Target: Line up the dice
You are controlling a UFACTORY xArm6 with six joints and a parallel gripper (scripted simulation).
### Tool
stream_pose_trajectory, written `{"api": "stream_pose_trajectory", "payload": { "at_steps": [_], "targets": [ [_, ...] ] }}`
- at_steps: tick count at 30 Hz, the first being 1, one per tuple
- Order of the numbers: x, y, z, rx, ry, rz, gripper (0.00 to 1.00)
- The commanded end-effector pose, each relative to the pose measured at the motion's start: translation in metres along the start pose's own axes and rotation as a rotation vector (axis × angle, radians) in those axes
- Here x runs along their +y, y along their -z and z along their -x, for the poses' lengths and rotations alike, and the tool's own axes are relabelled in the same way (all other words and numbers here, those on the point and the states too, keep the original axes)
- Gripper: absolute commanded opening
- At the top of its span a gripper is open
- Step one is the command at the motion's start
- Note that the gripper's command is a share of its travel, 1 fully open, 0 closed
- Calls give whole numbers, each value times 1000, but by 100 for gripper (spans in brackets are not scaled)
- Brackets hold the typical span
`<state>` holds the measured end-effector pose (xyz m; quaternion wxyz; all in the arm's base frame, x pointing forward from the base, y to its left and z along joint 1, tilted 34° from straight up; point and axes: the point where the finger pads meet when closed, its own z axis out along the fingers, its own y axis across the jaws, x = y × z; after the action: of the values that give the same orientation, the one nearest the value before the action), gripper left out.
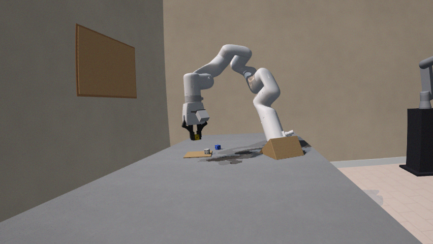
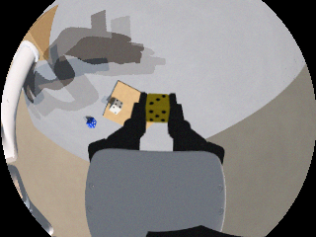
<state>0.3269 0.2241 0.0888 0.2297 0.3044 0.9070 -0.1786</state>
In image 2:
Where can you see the light orange mat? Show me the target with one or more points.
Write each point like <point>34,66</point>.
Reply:
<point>127,95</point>

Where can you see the yellow die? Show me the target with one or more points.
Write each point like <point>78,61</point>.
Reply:
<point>157,107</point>

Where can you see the blue die with white pips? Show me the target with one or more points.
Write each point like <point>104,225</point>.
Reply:
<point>91,122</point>

